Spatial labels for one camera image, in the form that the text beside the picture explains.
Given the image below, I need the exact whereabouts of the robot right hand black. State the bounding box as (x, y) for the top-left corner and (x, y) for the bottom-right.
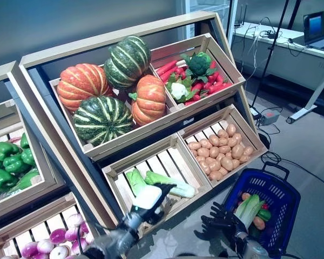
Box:
(201, 201), (249, 244)

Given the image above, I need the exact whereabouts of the robot left hand white back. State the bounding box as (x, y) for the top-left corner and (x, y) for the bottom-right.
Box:
(133, 182), (178, 225)

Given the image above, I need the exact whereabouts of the bok choy pale stem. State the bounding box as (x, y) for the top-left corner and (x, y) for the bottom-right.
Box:
(234, 194), (266, 229)
(144, 171), (196, 198)
(125, 169), (147, 199)

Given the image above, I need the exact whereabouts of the blue plastic shopping basket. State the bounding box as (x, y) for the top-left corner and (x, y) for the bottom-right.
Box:
(223, 168), (302, 257)

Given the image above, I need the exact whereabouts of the green bell pepper small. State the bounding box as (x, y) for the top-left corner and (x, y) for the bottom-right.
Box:
(258, 209), (272, 222)

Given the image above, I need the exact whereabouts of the wide wooden crate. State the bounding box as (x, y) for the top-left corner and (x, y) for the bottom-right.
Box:
(49, 63), (179, 160)

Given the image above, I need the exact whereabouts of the green striped pumpkin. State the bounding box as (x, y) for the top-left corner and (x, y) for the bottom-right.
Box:
(72, 96), (134, 148)
(104, 35), (152, 91)

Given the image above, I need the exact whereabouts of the small orange pumpkin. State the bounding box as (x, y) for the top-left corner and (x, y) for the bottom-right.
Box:
(129, 74), (167, 127)

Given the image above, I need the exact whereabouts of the wooden display stand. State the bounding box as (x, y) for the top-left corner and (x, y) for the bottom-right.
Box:
(0, 60), (69, 225)
(19, 11), (268, 230)

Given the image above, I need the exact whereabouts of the white cauliflower with leaves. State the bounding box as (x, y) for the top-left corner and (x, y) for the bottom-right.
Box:
(166, 74), (198, 104)

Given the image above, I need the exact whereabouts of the white power strip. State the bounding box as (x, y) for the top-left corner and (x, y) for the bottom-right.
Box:
(249, 107), (262, 121)

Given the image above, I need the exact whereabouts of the grey box orange top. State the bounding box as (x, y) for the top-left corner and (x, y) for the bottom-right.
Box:
(260, 107), (281, 126)

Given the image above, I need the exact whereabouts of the large orange pumpkin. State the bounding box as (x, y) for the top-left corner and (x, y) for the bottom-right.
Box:
(56, 63), (113, 113)

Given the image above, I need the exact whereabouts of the green broccoli head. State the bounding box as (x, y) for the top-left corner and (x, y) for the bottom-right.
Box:
(181, 51), (218, 78)

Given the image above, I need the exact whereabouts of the white desk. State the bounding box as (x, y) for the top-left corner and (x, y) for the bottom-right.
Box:
(231, 23), (324, 125)

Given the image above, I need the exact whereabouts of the black tripod pole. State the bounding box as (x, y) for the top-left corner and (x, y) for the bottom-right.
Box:
(251, 0), (290, 108)

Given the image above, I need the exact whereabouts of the black router with antennas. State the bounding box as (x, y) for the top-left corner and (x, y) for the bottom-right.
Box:
(234, 4), (248, 28)

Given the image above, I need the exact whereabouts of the white framed glass cabinet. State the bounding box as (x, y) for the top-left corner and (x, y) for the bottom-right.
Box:
(177, 0), (239, 41)

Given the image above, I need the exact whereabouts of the grey open laptop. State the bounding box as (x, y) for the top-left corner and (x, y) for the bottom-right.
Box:
(293, 11), (324, 53)

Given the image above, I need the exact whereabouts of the black basket handle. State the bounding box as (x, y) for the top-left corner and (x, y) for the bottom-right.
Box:
(261, 161), (290, 182)

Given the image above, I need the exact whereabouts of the black floor cable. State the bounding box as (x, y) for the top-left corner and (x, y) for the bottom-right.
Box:
(260, 151), (324, 191)

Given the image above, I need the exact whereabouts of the white hanging cable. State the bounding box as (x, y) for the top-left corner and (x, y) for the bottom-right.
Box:
(252, 23), (263, 69)

